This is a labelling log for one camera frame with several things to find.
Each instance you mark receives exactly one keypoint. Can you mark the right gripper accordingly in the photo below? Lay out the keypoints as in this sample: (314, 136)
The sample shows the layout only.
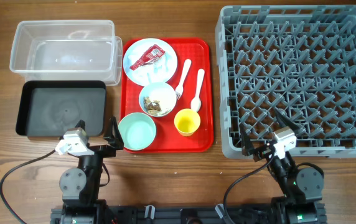
(248, 148)

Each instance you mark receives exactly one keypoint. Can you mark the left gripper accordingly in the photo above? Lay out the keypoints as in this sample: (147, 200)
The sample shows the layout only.
(114, 140)

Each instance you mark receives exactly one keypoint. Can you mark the mint green bowl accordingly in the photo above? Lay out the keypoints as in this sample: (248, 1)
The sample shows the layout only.
(138, 131)

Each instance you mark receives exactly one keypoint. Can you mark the rice and peanut scraps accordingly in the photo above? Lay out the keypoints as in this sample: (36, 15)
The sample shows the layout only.
(154, 108)

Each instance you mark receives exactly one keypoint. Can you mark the blue bowl with food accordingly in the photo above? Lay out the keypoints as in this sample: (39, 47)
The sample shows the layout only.
(159, 91)

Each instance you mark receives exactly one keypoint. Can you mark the white plastic spoon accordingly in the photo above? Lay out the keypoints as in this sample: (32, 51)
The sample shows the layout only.
(195, 103)

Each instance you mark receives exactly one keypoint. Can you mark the yellow plastic cup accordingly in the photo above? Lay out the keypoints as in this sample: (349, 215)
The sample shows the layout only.
(187, 121)

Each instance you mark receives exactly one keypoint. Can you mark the light blue plate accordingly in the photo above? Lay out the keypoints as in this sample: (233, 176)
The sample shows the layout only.
(140, 46)

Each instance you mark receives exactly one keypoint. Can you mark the white plastic fork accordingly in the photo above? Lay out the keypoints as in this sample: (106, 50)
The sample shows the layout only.
(180, 87)

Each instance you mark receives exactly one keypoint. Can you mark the red ketchup packet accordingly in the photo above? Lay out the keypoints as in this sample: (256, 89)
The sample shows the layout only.
(151, 55)

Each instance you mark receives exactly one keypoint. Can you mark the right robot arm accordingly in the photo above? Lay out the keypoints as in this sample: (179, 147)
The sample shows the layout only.
(300, 184)

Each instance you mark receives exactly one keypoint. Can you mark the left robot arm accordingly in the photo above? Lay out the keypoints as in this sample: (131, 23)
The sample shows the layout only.
(80, 186)

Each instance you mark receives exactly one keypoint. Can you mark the black waste tray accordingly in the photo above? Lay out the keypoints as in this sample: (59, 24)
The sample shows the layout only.
(50, 108)

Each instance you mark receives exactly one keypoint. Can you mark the grey dishwasher rack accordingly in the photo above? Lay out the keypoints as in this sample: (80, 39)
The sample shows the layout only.
(298, 61)

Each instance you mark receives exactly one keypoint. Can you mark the red serving tray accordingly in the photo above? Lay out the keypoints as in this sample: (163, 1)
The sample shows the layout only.
(168, 139)

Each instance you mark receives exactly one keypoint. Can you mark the clear plastic bin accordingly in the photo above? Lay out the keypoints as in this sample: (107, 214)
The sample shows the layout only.
(67, 50)

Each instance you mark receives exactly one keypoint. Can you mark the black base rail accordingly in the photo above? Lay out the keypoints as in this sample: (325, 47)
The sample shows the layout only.
(253, 213)

